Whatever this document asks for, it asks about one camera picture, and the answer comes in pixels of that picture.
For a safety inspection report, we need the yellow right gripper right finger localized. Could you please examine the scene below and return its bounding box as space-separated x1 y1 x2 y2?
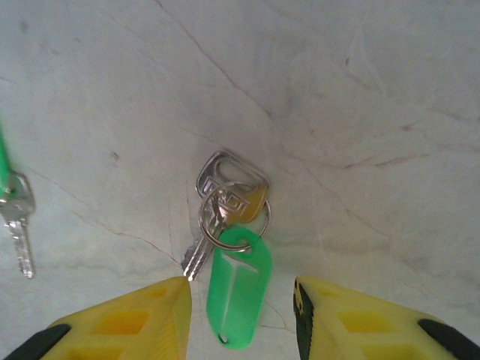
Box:
293 276 480 360

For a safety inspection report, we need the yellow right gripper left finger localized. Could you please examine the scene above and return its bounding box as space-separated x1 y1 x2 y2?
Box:
0 276 193 360

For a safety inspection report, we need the small steel split ring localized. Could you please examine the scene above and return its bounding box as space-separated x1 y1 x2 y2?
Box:
198 181 272 252

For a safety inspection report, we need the brass key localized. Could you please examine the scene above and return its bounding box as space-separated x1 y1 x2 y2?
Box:
224 185 270 224

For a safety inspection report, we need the small silver key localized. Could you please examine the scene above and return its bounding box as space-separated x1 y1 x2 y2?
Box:
0 172 37 280

